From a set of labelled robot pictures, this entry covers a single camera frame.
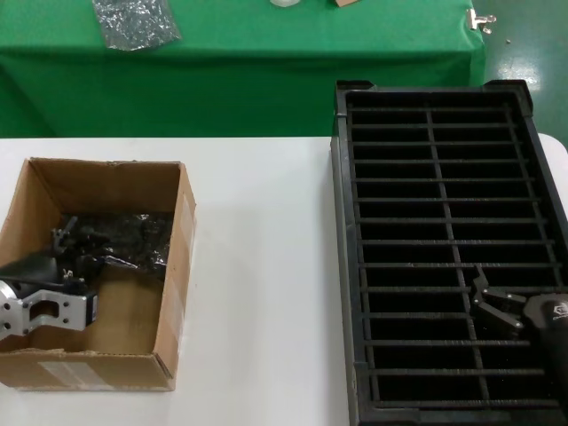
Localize black slotted plastic container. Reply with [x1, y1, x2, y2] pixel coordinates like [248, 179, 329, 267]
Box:
[330, 79, 568, 426]

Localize crumpled grey antistatic bag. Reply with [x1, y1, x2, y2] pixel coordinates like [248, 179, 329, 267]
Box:
[91, 0, 183, 52]

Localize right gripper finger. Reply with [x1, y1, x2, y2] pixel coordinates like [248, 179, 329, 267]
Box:
[473, 301, 526, 341]
[469, 264, 529, 308]

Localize silver metal clip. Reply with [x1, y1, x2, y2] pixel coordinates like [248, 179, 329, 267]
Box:
[465, 8, 497, 35]

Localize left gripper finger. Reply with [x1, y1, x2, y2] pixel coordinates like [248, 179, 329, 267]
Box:
[51, 216, 79, 256]
[73, 250, 112, 279]

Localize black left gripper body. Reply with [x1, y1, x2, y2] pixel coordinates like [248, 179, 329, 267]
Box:
[0, 251, 62, 286]

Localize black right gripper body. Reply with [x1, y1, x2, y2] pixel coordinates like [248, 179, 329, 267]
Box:
[523, 290, 568, 383]

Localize grey antistatic bag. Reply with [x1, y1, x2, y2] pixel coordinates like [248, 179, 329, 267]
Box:
[59, 212, 175, 276]
[91, 0, 183, 52]

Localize brown cardboard box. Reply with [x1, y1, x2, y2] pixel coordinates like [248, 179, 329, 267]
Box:
[0, 157, 199, 394]

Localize green tablecloth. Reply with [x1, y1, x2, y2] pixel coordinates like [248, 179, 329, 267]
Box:
[0, 0, 487, 138]

